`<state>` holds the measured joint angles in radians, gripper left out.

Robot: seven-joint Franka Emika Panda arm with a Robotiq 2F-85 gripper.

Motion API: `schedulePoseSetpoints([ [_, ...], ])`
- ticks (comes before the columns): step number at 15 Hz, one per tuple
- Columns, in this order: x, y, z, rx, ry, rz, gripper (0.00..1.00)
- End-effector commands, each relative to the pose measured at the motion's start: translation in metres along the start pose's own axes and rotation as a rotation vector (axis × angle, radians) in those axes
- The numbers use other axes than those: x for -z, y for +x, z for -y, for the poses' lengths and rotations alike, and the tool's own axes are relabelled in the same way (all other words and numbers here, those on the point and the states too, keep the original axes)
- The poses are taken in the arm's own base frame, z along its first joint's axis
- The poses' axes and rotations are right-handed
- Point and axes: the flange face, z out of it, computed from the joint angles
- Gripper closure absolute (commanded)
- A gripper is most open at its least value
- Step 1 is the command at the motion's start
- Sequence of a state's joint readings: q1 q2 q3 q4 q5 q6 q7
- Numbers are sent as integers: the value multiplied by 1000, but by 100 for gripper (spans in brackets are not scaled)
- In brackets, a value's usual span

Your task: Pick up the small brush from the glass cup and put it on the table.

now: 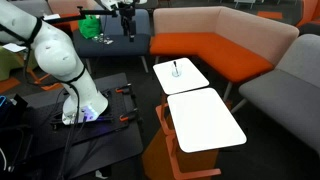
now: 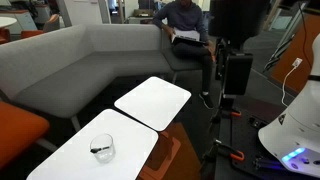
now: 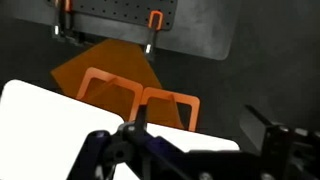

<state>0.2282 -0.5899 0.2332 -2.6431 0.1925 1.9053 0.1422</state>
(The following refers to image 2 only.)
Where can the small black brush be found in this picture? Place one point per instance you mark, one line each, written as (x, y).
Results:
(96, 150)

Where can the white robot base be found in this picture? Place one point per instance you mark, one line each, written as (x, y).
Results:
(294, 136)

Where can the clear glass cup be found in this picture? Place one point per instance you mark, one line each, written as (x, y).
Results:
(103, 140)

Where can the far white side table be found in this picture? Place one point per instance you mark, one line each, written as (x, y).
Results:
(155, 102)

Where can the white side table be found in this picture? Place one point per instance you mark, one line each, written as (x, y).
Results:
(155, 102)
(133, 143)

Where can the near white side table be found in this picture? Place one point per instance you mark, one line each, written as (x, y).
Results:
(133, 143)

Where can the seated person in dark clothes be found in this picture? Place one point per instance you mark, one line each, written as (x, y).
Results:
(185, 15)

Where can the grey corner sofa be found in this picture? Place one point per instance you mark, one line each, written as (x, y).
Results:
(60, 72)

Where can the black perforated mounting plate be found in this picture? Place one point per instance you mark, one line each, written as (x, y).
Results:
(241, 133)

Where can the orange background chair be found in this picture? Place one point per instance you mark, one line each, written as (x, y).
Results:
(51, 25)

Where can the orange chair seat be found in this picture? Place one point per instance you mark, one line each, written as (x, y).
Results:
(19, 129)

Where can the round white background table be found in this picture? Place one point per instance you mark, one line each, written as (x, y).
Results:
(7, 21)

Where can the upper orange-handled clamp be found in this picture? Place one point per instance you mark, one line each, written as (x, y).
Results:
(219, 114)

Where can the orange-handled clamp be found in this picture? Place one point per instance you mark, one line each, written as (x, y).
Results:
(219, 114)
(218, 147)

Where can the lower orange-handled clamp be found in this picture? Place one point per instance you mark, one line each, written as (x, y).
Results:
(218, 147)

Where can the black camera on stand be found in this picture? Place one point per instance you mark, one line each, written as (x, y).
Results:
(233, 22)

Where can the orange wall panel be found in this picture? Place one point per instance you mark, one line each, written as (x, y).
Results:
(300, 47)

